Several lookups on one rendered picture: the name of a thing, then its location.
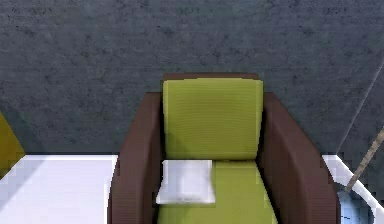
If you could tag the brown and green armchair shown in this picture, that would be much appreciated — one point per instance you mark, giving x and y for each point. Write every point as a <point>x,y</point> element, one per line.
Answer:
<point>213,120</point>

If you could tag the olive yellow furniture piece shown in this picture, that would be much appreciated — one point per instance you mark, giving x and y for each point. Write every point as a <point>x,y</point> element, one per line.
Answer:
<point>8,143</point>

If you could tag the pale blue round base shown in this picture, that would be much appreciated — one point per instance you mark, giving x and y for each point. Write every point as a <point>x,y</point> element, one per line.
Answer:
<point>351,208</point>

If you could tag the tan wooden pole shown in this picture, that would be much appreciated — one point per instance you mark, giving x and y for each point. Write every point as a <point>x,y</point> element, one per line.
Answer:
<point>365,160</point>

